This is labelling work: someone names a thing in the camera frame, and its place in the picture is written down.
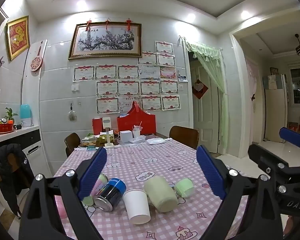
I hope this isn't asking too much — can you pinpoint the white refrigerator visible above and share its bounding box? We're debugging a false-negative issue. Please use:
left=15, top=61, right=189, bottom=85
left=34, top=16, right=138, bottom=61
left=262, top=74, right=289, bottom=143

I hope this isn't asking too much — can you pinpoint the blue white humidifier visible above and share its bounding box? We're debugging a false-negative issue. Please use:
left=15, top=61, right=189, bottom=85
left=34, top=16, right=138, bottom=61
left=20, top=104, right=33, bottom=127

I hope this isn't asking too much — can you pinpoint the group of wall certificates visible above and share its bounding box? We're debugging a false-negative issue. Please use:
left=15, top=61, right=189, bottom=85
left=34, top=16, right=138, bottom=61
left=72, top=41, right=180, bottom=113

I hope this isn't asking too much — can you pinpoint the red planter bowl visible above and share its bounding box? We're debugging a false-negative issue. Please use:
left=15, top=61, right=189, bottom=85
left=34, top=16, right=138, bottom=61
left=0, top=122, right=15, bottom=135

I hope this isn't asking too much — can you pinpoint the white sideboard cabinet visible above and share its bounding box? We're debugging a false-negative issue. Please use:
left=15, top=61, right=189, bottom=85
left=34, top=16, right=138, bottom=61
left=0, top=126, right=47, bottom=198

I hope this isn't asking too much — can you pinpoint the round pink wall ornament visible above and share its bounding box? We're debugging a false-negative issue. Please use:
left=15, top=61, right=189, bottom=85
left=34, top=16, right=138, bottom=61
left=30, top=40, right=44, bottom=72

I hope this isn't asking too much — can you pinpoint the beige cup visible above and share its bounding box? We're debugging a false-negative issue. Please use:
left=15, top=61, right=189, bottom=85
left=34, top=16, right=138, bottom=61
left=144, top=176, right=178, bottom=213

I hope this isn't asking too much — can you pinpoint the pink and green cup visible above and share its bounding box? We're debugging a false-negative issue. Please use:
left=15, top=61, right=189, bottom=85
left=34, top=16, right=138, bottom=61
left=81, top=173, right=109, bottom=207

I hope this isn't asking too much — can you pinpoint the green lace curtain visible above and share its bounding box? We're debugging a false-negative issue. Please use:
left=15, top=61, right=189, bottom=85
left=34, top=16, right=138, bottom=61
left=185, top=40, right=231, bottom=155

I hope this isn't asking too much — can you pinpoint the round white hanging ornament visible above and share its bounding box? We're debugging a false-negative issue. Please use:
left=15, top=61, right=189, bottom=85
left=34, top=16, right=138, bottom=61
left=67, top=102, right=77, bottom=122

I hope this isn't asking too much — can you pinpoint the blue metal can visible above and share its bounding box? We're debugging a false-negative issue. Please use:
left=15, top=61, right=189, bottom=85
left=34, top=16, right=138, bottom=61
left=93, top=177, right=127, bottom=212

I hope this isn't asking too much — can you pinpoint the framed plum blossom painting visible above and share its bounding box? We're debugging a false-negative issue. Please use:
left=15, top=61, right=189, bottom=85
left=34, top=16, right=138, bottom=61
left=68, top=22, right=143, bottom=60

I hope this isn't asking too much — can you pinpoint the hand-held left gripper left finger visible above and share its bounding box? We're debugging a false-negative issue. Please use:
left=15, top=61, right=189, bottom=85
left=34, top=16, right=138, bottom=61
left=18, top=147, right=108, bottom=240

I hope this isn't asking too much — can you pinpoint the pink curtain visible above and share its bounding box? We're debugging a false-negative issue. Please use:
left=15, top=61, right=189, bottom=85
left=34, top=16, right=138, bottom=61
left=245, top=57, right=260, bottom=103

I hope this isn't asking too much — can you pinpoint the pink checked tablecloth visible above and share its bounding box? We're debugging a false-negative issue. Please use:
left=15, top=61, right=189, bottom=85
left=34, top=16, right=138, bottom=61
left=54, top=137, right=249, bottom=240

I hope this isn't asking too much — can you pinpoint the red and gold framed picture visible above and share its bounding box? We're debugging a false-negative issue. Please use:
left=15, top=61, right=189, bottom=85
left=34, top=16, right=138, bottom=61
left=6, top=15, right=30, bottom=62

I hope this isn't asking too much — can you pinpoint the white paper cup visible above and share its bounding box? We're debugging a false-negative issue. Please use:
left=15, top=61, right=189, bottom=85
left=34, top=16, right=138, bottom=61
left=122, top=189, right=151, bottom=225

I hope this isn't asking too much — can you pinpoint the clear plastic cup with straw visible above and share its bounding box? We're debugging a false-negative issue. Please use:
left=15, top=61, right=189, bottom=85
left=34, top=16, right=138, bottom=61
left=132, top=121, right=143, bottom=139

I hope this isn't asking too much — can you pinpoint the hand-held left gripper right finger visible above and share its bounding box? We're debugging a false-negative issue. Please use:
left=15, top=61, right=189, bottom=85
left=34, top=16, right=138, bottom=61
left=195, top=145, right=283, bottom=240

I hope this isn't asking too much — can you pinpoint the brown wooden chair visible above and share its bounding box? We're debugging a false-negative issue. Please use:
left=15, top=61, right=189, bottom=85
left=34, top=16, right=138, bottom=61
left=64, top=132, right=82, bottom=158
left=169, top=126, right=199, bottom=150

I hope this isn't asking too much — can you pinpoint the small green cup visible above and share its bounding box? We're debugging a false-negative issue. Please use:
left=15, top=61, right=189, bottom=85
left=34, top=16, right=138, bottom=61
left=174, top=177, right=194, bottom=197

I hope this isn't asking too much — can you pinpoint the gold box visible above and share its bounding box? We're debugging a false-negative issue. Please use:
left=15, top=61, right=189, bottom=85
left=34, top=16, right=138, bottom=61
left=99, top=134, right=115, bottom=143

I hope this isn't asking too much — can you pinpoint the white small tabletop appliance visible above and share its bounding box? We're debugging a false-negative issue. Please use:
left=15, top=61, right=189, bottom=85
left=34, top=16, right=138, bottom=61
left=102, top=117, right=115, bottom=147

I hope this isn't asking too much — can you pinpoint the red gift bag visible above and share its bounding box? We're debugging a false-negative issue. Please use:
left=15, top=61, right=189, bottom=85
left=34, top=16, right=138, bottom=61
left=117, top=104, right=157, bottom=136

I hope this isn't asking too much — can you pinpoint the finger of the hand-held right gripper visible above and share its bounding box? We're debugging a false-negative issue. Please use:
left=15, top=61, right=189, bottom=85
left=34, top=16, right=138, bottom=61
left=279, top=127, right=300, bottom=149
left=247, top=144, right=289, bottom=178

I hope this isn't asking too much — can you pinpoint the red box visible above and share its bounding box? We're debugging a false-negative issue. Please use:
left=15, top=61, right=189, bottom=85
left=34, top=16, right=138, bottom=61
left=92, top=118, right=103, bottom=133

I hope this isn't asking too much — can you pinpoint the clear food container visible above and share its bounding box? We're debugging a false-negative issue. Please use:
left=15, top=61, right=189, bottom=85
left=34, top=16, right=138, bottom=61
left=80, top=136, right=98, bottom=147

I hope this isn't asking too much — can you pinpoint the black jacket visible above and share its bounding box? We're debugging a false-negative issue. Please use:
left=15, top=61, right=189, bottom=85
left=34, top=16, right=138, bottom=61
left=0, top=144, right=35, bottom=217

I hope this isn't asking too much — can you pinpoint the red diamond door decoration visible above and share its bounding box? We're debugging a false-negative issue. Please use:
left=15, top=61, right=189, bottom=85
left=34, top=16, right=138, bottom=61
left=192, top=79, right=208, bottom=100

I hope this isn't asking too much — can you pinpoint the white box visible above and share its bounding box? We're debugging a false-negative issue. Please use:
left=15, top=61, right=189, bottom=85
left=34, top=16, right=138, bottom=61
left=120, top=131, right=132, bottom=144

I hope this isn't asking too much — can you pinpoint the white plastic bag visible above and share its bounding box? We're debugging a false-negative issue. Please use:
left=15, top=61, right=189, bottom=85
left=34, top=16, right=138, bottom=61
left=147, top=137, right=166, bottom=145

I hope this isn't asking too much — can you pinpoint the person's right hand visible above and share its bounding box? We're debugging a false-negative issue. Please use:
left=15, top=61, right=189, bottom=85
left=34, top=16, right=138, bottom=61
left=283, top=215, right=296, bottom=240

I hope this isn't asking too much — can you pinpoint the white door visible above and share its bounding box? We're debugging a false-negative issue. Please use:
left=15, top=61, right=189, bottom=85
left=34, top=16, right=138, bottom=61
left=190, top=60, right=219, bottom=153

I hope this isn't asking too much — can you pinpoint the green potted plant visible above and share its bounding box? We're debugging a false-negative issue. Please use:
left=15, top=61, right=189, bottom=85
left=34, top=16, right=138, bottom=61
left=4, top=107, right=19, bottom=125

